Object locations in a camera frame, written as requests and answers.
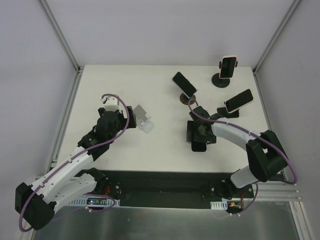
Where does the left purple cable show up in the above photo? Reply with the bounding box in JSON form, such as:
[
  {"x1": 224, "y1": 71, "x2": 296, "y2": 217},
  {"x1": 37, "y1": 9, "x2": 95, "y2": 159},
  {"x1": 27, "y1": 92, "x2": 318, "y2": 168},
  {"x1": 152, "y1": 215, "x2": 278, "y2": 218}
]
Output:
[{"x1": 18, "y1": 93, "x2": 131, "y2": 233}]

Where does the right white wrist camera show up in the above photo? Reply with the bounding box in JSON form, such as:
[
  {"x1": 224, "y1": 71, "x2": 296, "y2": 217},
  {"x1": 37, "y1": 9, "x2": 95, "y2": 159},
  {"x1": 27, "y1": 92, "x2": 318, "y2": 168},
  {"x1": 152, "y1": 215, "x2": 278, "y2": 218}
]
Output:
[{"x1": 193, "y1": 106, "x2": 210, "y2": 119}]

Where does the left aluminium frame post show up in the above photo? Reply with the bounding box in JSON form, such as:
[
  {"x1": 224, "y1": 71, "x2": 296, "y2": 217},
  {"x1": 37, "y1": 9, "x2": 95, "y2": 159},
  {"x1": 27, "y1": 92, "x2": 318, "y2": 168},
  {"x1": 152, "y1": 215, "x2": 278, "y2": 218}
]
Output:
[{"x1": 37, "y1": 0, "x2": 81, "y2": 73}]

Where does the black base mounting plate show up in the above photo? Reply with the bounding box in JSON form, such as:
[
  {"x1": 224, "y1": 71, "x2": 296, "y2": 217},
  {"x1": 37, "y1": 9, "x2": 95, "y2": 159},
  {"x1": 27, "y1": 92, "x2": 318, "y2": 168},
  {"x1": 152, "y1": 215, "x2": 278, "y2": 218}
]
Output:
[{"x1": 49, "y1": 167, "x2": 260, "y2": 209}]

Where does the purple cable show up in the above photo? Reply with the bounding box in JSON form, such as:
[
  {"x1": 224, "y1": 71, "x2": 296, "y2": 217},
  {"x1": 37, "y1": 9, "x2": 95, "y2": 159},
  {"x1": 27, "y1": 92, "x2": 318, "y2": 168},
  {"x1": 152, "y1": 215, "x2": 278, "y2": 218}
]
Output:
[
  {"x1": 18, "y1": 93, "x2": 131, "y2": 233},
  {"x1": 187, "y1": 97, "x2": 298, "y2": 221}
]

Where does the left white cable duct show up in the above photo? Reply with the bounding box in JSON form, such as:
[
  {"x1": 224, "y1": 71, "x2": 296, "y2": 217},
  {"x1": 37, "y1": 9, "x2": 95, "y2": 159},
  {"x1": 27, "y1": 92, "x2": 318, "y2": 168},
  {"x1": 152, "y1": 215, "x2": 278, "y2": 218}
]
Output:
[{"x1": 67, "y1": 196, "x2": 120, "y2": 208}]

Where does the black round clamp stand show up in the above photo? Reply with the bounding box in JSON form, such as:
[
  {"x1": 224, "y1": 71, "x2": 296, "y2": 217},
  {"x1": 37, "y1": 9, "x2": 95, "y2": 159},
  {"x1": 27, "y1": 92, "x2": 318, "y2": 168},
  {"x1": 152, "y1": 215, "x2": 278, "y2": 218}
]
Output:
[{"x1": 211, "y1": 64, "x2": 231, "y2": 88}]

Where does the aluminium rail front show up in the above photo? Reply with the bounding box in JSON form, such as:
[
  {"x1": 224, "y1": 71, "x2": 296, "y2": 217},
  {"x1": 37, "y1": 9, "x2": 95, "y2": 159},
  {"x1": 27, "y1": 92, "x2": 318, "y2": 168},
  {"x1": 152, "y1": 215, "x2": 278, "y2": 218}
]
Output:
[{"x1": 256, "y1": 181, "x2": 302, "y2": 202}]

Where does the black phone white case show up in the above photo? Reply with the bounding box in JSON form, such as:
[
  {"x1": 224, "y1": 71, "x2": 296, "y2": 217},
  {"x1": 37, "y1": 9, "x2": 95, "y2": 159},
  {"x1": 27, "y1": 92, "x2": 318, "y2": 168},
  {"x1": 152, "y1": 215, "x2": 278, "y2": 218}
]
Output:
[{"x1": 172, "y1": 71, "x2": 197, "y2": 99}]

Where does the right white cable duct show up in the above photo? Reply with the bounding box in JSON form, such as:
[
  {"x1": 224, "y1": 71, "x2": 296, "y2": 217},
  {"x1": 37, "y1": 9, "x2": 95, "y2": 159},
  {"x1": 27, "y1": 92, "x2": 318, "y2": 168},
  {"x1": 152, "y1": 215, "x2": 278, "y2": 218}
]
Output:
[{"x1": 210, "y1": 200, "x2": 228, "y2": 211}]

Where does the white phone stand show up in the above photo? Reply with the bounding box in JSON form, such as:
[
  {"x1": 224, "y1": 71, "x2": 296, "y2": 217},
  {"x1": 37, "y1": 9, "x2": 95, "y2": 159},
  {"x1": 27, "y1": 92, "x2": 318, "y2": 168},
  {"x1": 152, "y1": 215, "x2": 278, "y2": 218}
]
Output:
[{"x1": 133, "y1": 104, "x2": 155, "y2": 134}]

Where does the left side aluminium rail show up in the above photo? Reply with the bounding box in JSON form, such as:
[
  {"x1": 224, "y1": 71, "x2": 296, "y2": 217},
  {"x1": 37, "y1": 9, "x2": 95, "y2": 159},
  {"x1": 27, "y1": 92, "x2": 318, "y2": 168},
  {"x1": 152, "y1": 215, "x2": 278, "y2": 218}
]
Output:
[{"x1": 44, "y1": 67, "x2": 84, "y2": 174}]

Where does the aluminium frame post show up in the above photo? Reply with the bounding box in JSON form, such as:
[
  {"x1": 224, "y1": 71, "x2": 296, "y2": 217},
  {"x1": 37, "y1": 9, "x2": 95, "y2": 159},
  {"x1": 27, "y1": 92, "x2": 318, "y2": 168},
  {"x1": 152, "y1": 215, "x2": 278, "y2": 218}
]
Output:
[
  {"x1": 37, "y1": 0, "x2": 81, "y2": 73},
  {"x1": 252, "y1": 0, "x2": 303, "y2": 76}
]

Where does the white cable duct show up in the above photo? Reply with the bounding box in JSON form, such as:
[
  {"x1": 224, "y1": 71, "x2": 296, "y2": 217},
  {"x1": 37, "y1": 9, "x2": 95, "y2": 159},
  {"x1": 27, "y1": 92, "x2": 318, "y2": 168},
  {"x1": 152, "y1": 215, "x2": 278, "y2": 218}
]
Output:
[
  {"x1": 67, "y1": 196, "x2": 120, "y2": 208},
  {"x1": 210, "y1": 200, "x2": 228, "y2": 211}
]

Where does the pink phone upright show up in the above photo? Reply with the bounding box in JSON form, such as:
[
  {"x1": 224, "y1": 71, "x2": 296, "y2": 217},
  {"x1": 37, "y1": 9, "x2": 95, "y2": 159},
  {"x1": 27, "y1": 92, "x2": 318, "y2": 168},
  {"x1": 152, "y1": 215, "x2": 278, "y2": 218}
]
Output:
[{"x1": 219, "y1": 55, "x2": 238, "y2": 79}]

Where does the pink phone tilted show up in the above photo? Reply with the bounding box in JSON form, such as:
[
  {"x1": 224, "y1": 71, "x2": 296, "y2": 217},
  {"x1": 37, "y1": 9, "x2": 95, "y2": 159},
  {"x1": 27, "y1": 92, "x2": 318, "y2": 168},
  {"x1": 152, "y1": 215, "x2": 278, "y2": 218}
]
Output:
[{"x1": 224, "y1": 89, "x2": 254, "y2": 113}]

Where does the black square base stand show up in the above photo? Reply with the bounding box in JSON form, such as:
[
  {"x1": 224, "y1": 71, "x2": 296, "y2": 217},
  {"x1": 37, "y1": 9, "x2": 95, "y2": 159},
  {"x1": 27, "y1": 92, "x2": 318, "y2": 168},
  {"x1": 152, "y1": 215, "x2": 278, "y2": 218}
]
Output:
[{"x1": 211, "y1": 99, "x2": 240, "y2": 119}]

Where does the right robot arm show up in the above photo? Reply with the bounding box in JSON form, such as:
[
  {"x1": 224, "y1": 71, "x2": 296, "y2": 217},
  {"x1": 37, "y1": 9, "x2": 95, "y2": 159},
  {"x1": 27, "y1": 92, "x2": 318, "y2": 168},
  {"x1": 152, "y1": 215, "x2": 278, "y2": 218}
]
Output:
[{"x1": 186, "y1": 112, "x2": 288, "y2": 200}]

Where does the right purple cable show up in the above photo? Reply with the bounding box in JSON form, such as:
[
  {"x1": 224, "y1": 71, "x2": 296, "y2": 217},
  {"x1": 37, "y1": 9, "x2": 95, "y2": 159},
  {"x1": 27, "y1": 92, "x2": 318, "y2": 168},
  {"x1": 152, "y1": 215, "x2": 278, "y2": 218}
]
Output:
[{"x1": 187, "y1": 97, "x2": 298, "y2": 221}]

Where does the right aluminium frame post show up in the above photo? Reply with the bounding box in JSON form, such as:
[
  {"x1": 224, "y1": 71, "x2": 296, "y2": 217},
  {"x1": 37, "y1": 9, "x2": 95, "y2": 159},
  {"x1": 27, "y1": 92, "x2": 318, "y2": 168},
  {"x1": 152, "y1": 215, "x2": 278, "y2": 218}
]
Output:
[{"x1": 252, "y1": 0, "x2": 303, "y2": 76}]

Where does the round brown base stand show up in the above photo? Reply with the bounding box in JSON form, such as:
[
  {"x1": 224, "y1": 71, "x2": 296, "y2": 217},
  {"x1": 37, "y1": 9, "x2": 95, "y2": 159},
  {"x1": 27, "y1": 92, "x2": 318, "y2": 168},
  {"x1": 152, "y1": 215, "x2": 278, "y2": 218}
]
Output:
[{"x1": 179, "y1": 93, "x2": 197, "y2": 106}]

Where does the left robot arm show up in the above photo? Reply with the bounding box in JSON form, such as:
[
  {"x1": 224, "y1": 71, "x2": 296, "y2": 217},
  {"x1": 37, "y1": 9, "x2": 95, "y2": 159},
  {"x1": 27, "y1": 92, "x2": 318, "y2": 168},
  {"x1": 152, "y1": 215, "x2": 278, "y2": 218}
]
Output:
[{"x1": 14, "y1": 106, "x2": 137, "y2": 233}]

